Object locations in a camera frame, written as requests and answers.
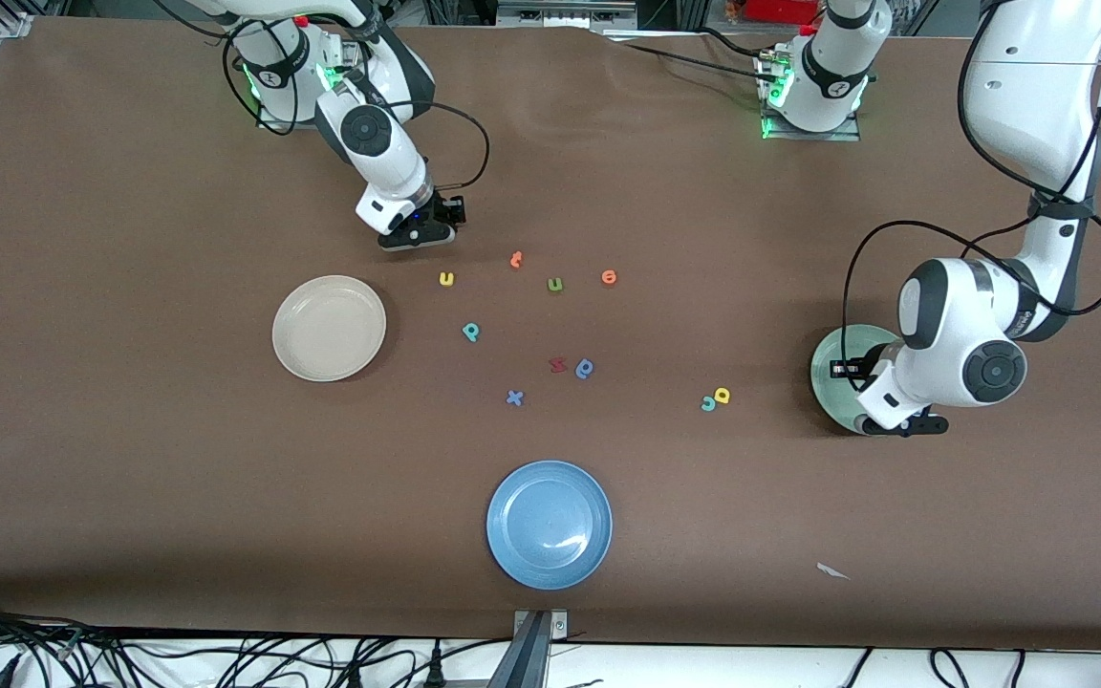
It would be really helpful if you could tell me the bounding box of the black base power cable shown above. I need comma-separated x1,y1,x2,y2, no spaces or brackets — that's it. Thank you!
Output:
699,26,800,58
608,40,769,82

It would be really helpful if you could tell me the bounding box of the grey metal camera post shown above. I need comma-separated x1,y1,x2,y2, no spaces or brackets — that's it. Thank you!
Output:
488,610,571,688

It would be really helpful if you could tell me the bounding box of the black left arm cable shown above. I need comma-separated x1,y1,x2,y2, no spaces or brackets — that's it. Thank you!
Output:
842,0,1101,383

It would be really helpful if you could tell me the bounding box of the black floor cable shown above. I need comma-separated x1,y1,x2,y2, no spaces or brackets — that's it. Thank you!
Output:
931,648,970,688

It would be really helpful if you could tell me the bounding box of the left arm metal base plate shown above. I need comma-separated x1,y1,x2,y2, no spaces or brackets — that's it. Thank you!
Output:
759,48,862,142

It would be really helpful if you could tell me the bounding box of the blue round plate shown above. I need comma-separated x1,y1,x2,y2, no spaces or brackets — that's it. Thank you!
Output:
486,461,614,591

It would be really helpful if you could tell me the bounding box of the grey metal box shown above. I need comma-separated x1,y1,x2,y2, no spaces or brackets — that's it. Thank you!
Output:
498,0,637,30

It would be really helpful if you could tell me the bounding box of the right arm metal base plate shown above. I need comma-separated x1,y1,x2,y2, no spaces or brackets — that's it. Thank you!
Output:
257,40,361,130

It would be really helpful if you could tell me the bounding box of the green round plate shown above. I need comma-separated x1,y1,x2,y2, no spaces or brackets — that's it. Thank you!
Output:
810,324,907,437

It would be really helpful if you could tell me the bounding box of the red box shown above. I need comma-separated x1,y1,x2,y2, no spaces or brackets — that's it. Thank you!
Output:
742,0,824,25

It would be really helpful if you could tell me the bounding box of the beige round plate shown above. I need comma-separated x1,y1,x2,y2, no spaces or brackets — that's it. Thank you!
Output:
271,275,387,383

